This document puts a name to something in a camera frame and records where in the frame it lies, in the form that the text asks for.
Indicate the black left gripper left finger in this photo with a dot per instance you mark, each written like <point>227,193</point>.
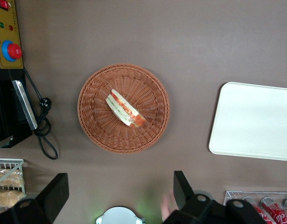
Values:
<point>55,193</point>

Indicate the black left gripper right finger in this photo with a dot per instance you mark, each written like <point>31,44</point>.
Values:
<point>181,189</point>

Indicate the triangle sandwich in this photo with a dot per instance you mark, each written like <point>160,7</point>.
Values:
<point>124,108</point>

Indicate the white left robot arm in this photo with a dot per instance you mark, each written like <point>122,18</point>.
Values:
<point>118,215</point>

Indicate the cream rectangular serving tray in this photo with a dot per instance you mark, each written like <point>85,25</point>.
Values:
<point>253,121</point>

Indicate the round brown wicker basket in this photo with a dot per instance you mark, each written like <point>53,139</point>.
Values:
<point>134,81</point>

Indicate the bagged fried snack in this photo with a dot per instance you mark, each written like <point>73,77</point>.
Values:
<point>6,177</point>
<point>8,198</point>

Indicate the clear acrylic bottle rack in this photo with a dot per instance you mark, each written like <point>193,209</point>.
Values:
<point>229,194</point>

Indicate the black sealing machine yellow panel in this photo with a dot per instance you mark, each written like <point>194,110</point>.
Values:
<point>8,98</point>

